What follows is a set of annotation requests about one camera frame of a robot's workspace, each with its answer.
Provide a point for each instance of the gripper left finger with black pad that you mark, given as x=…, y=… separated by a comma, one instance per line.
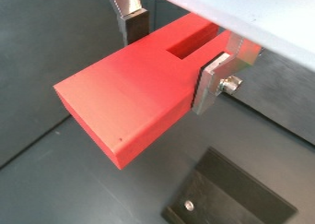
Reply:
x=132, y=19

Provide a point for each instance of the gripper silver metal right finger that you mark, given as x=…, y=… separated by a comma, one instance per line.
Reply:
x=216, y=77

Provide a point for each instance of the red slotted double-square block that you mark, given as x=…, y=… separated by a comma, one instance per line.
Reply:
x=128, y=97

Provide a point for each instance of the black curved stand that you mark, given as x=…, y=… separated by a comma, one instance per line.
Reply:
x=220, y=194

